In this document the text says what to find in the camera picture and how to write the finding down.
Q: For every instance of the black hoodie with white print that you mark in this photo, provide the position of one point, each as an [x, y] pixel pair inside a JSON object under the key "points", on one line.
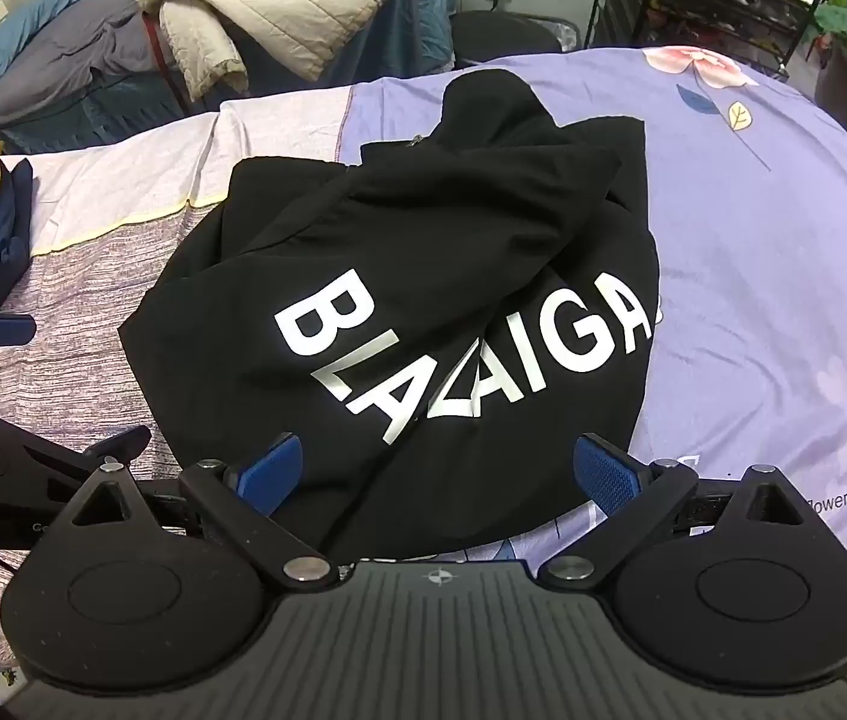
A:
{"points": [[423, 292]]}

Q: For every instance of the black bin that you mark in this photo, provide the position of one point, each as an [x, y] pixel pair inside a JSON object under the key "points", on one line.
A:
{"points": [[513, 34]]}

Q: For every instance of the navy blue garment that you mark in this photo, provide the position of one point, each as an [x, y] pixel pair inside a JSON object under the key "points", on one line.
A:
{"points": [[7, 240]]}

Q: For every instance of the grey pink striped blanket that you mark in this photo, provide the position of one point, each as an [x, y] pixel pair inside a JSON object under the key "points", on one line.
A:
{"points": [[78, 292]]}

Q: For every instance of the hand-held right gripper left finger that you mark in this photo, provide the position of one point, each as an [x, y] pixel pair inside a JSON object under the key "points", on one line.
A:
{"points": [[273, 474]]}

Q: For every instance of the beige puffer jacket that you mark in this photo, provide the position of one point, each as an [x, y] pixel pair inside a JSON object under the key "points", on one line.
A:
{"points": [[273, 7]]}

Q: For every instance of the teal hanging garment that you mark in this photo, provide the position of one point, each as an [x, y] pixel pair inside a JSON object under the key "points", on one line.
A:
{"points": [[416, 22]]}

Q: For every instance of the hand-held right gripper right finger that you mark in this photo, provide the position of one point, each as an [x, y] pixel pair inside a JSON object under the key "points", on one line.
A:
{"points": [[605, 476]]}

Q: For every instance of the dark red chair frame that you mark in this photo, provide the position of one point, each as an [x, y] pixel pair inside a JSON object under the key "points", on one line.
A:
{"points": [[152, 45]]}

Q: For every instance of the grey duvet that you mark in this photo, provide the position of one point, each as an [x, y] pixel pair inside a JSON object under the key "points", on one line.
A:
{"points": [[71, 45]]}

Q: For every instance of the purple floral bedsheet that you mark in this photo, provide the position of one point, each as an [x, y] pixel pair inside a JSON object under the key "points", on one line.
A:
{"points": [[768, 277]]}

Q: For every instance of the black metal shelf rack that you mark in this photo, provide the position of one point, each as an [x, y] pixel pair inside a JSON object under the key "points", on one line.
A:
{"points": [[701, 0]]}

